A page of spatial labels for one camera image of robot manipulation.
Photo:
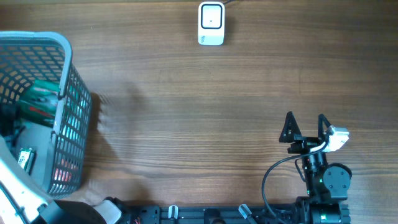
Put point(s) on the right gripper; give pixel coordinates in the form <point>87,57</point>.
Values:
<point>304,143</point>

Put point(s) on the green 3M glove package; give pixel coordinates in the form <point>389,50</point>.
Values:
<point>39,102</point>

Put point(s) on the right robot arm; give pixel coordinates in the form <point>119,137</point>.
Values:
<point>327,184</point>

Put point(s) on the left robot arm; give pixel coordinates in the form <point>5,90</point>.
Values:
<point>23,201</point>

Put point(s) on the white barcode scanner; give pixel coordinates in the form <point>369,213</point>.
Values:
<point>211,23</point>

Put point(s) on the grey plastic mesh basket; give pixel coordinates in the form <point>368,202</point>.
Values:
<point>60,150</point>

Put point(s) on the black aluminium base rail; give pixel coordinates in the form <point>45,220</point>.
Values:
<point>243,214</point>

